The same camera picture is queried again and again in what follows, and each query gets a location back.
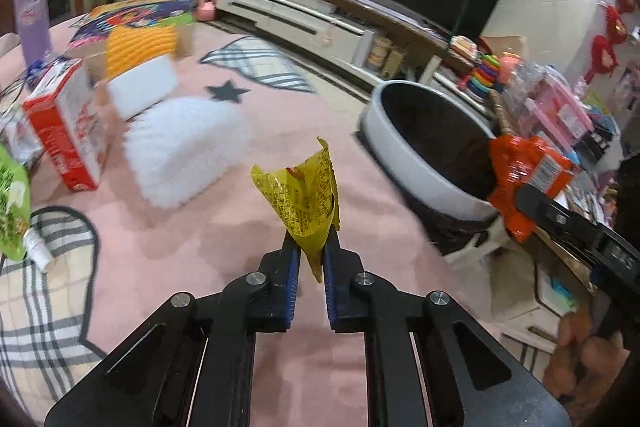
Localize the red and white carton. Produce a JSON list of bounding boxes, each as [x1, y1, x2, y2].
[[22, 57, 108, 192]]

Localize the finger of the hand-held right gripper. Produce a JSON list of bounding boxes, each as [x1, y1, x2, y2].
[[517, 184, 608, 258]]

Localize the clear storage box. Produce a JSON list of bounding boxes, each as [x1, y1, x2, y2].
[[505, 62, 541, 108]]

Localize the white plastic wrapper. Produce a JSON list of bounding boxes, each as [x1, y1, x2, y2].
[[0, 107, 41, 168]]

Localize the yellow foam net sleeve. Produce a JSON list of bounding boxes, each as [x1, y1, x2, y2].
[[106, 26, 181, 80]]

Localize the pink plastic toy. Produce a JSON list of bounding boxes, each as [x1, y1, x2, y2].
[[500, 54, 523, 82]]

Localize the green spouted pouch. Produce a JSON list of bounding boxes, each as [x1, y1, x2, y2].
[[0, 144, 53, 270]]

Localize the pink storage box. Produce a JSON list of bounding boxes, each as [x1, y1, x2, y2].
[[532, 99, 595, 144], [537, 72, 586, 108]]

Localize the stacked round containers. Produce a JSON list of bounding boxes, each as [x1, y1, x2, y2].
[[367, 36, 393, 70]]

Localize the toy cash register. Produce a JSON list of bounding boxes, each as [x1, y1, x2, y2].
[[450, 36, 478, 62]]

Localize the orange snack packet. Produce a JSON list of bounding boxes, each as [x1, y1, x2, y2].
[[487, 134, 576, 244]]

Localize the rainbow stacking ring toy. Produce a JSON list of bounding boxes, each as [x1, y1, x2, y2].
[[462, 54, 501, 102]]

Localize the white television cabinet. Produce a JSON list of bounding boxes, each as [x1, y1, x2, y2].
[[215, 0, 496, 108]]

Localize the person's right hand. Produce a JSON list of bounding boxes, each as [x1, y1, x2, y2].
[[544, 304, 631, 400]]

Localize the white nubby foam pad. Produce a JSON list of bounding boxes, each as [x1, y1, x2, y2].
[[122, 96, 253, 209]]

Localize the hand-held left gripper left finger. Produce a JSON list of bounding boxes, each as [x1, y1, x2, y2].
[[44, 232, 302, 427]]

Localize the brown marble side table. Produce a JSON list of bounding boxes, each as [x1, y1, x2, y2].
[[490, 227, 601, 353]]

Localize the white round trash bin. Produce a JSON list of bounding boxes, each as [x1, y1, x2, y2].
[[356, 79, 507, 256]]

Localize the yellow snack wrapper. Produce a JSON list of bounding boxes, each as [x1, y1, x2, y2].
[[251, 137, 342, 283]]

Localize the white foam block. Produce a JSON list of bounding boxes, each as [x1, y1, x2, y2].
[[107, 57, 181, 120]]

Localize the colourful cartoon puzzle box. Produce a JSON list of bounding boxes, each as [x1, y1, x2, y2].
[[67, 0, 196, 52]]

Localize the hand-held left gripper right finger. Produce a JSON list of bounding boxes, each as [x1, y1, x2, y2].
[[323, 234, 572, 427]]

